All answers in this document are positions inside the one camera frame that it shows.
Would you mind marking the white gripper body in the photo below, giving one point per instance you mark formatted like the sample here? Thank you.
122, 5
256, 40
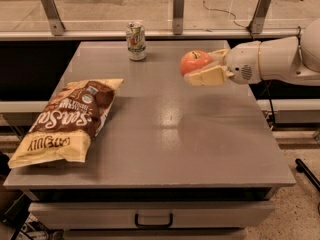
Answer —
242, 62

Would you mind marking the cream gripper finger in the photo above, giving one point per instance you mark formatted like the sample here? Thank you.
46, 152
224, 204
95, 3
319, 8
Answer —
213, 76
218, 57

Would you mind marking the red apple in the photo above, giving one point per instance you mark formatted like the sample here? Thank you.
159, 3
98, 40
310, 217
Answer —
194, 60

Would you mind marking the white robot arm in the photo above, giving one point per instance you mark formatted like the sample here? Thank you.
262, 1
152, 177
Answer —
293, 60

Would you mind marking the brown chip bag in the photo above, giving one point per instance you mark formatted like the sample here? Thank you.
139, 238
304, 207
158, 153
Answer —
69, 123

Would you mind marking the white green soda can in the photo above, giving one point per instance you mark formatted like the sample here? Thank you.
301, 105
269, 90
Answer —
136, 44

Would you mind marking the grey cabinet table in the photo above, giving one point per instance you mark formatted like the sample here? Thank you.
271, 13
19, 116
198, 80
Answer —
164, 141

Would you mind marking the black bar on floor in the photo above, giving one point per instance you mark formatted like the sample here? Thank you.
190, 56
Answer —
301, 167

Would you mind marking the right metal bracket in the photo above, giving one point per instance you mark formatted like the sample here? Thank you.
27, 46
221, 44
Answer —
257, 23

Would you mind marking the metal bracket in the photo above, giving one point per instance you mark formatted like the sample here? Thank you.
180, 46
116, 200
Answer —
178, 16
55, 23
257, 23

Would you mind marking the middle metal bracket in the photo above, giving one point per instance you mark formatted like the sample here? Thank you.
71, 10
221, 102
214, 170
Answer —
178, 16

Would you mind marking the grey drawer with black handle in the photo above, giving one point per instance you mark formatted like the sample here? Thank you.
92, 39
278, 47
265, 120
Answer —
147, 215

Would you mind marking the left metal bracket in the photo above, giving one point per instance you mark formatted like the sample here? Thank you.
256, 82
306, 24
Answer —
55, 23

